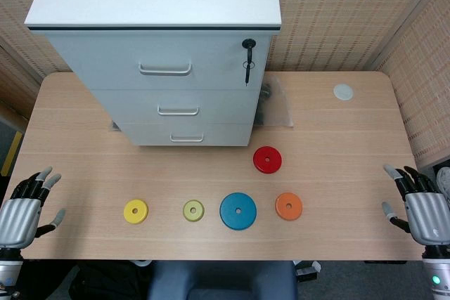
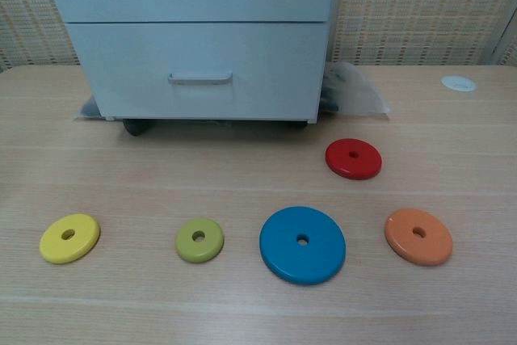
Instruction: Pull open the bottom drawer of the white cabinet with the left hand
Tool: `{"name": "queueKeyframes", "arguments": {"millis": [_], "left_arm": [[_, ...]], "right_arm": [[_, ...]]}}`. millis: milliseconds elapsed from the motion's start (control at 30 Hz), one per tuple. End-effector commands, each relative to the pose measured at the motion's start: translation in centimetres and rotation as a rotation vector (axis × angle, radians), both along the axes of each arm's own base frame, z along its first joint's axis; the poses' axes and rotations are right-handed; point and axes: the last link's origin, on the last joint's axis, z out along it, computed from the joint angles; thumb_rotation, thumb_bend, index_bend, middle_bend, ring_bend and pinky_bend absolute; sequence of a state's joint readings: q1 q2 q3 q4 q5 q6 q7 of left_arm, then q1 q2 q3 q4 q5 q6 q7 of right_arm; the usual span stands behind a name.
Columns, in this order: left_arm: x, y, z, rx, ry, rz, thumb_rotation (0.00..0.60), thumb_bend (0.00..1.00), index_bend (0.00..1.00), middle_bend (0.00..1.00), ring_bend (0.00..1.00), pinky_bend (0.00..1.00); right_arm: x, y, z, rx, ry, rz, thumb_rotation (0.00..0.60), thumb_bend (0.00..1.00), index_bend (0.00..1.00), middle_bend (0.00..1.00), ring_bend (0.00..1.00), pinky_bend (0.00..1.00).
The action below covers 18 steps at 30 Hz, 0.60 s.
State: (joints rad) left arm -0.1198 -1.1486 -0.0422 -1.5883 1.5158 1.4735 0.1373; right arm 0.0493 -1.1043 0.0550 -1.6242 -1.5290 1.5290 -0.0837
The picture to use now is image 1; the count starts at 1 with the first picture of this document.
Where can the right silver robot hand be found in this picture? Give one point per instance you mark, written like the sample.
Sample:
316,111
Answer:
427,214

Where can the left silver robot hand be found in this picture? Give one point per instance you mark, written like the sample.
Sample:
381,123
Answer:
19,215

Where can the shallow white drawer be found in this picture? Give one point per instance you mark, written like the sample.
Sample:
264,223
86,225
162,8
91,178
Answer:
225,135

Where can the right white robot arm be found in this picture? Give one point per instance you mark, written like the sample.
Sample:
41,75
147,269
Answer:
437,275

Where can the tall white drawer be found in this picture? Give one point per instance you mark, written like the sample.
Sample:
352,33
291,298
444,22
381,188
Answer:
105,57

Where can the medium white drawer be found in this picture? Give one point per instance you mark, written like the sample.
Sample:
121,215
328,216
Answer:
225,107

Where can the white sneaker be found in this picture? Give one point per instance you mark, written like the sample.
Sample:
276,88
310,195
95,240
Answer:
444,180

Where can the yellow black bar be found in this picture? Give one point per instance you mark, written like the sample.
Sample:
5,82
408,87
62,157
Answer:
11,154

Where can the black bag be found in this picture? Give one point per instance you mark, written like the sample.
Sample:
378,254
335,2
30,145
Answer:
105,280

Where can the yellow disc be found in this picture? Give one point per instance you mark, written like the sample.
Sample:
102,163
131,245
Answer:
130,216

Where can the small grey white box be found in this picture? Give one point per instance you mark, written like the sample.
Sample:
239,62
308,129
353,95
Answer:
307,271

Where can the orange disc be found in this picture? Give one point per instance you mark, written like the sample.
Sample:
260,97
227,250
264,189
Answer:
283,212

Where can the yellow-green disc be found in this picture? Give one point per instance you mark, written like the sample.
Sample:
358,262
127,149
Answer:
188,216

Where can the red disc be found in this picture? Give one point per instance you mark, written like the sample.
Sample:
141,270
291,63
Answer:
262,164

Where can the clear plastic hardware bag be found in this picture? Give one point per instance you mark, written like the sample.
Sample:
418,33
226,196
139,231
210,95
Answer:
277,107

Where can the blue disc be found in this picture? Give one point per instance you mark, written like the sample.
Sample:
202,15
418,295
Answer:
228,217

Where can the blue chair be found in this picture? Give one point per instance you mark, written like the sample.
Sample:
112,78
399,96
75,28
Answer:
221,280

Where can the black key set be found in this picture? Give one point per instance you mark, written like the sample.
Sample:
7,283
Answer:
249,44

